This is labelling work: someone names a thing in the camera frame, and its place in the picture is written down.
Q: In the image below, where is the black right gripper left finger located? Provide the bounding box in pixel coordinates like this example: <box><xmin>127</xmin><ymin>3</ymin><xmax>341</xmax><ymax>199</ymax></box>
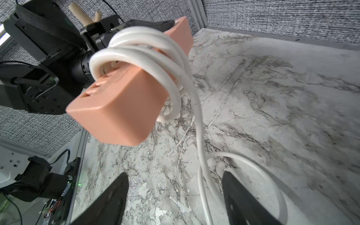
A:
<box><xmin>71</xmin><ymin>172</ymin><xmax>129</xmax><ymax>225</ymax></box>

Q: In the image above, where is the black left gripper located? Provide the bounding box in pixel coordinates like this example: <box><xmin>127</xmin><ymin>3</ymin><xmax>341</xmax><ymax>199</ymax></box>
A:
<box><xmin>80</xmin><ymin>15</ymin><xmax>175</xmax><ymax>53</ymax></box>

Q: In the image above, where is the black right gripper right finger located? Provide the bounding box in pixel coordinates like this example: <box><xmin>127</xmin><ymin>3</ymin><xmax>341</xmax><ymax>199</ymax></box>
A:
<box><xmin>222</xmin><ymin>171</ymin><xmax>281</xmax><ymax>225</ymax></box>

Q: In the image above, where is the pink power strip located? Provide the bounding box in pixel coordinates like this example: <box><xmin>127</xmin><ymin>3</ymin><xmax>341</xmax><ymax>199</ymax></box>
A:
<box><xmin>66</xmin><ymin>17</ymin><xmax>198</xmax><ymax>146</ymax></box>

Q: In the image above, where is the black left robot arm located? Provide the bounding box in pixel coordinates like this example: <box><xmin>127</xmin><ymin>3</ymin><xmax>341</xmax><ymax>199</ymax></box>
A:
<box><xmin>1</xmin><ymin>1</ymin><xmax>175</xmax><ymax>115</ymax></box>

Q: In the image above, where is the wooden mug tree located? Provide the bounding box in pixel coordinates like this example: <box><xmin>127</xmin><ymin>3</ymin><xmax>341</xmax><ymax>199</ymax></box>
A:
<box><xmin>68</xmin><ymin>2</ymin><xmax>103</xmax><ymax>27</ymax></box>

